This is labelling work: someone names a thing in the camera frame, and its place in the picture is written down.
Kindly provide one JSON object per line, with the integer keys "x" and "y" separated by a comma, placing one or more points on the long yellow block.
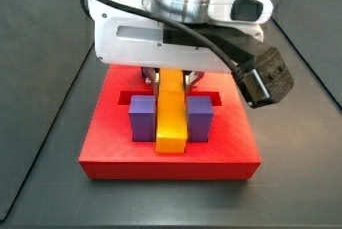
{"x": 171, "y": 127}

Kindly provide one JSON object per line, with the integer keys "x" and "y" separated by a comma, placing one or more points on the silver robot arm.
{"x": 195, "y": 35}

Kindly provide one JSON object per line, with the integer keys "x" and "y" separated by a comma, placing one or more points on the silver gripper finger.
{"x": 152, "y": 75}
{"x": 191, "y": 78}

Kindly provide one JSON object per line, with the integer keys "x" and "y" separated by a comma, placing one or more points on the purple U block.
{"x": 143, "y": 118}

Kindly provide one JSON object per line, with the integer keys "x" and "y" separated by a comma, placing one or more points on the red base board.
{"x": 111, "y": 156}

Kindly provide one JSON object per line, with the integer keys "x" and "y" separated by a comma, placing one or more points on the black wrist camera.
{"x": 267, "y": 80}

